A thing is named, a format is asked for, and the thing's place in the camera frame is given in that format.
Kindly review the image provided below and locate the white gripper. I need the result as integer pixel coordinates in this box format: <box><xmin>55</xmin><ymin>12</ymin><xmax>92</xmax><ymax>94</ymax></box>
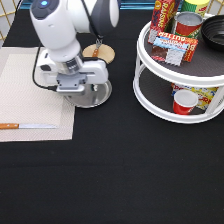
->
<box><xmin>37</xmin><ymin>50</ymin><xmax>108</xmax><ymax>85</ymax></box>

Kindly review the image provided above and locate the round silver metal plate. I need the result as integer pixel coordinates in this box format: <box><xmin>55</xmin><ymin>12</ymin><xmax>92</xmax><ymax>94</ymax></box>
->
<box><xmin>65</xmin><ymin>81</ymin><xmax>112</xmax><ymax>108</ymax></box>

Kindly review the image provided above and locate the wooden handled fork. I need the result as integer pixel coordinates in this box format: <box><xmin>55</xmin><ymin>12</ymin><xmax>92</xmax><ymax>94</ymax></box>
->
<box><xmin>92</xmin><ymin>39</ymin><xmax>103</xmax><ymax>57</ymax></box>

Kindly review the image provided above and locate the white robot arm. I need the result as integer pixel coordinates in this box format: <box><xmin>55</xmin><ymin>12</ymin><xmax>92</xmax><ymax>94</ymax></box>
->
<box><xmin>30</xmin><ymin>0</ymin><xmax>119</xmax><ymax>89</ymax></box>

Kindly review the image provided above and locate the beige woven placemat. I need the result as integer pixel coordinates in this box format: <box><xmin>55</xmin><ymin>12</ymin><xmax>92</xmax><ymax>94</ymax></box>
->
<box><xmin>0</xmin><ymin>47</ymin><xmax>75</xmax><ymax>142</ymax></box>

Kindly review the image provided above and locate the brown chocolate packet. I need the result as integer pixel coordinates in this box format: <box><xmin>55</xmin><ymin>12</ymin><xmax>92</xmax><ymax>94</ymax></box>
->
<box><xmin>151</xmin><ymin>46</ymin><xmax>184</xmax><ymax>66</ymax></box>

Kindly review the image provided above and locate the red raisins box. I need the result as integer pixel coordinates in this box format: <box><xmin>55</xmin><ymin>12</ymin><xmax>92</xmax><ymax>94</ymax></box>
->
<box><xmin>148</xmin><ymin>0</ymin><xmax>181</xmax><ymax>44</ymax></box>

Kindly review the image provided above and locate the red plastic cup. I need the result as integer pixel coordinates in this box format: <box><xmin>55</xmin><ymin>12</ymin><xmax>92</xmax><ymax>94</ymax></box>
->
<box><xmin>173</xmin><ymin>89</ymin><xmax>198</xmax><ymax>115</ymax></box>

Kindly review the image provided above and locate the orange butter box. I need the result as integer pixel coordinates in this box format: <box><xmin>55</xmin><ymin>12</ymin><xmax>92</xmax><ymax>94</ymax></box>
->
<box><xmin>152</xmin><ymin>32</ymin><xmax>198</xmax><ymax>63</ymax></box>

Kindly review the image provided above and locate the white two-tier turntable shelf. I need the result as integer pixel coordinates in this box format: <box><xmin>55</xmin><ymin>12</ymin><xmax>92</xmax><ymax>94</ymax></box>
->
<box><xmin>133</xmin><ymin>22</ymin><xmax>224</xmax><ymax>124</ymax></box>

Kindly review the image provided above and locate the red metal can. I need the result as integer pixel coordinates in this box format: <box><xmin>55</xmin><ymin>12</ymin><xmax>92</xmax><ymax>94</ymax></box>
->
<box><xmin>174</xmin><ymin>11</ymin><xmax>203</xmax><ymax>39</ymax></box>

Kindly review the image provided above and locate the yellow box lower shelf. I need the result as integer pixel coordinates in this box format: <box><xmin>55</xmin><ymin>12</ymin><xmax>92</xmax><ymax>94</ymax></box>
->
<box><xmin>171</xmin><ymin>83</ymin><xmax>218</xmax><ymax>110</ymax></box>

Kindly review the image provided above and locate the yellow green canister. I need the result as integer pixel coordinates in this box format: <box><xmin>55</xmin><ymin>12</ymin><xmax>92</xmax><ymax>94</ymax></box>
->
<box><xmin>181</xmin><ymin>0</ymin><xmax>210</xmax><ymax>16</ymax></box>

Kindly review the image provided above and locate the black bowl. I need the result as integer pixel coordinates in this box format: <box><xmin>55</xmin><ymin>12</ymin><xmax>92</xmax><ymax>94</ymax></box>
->
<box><xmin>201</xmin><ymin>15</ymin><xmax>224</xmax><ymax>52</ymax></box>

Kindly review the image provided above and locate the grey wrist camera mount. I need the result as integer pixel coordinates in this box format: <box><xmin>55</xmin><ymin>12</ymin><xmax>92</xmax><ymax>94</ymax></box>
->
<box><xmin>56</xmin><ymin>73</ymin><xmax>87</xmax><ymax>94</ymax></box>

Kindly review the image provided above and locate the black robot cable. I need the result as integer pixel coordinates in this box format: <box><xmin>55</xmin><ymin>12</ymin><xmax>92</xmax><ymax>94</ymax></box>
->
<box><xmin>31</xmin><ymin>43</ymin><xmax>58</xmax><ymax>92</ymax></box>

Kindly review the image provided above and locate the wooden handled knife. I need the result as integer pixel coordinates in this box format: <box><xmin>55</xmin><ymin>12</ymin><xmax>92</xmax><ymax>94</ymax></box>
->
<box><xmin>0</xmin><ymin>123</ymin><xmax>57</xmax><ymax>130</ymax></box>

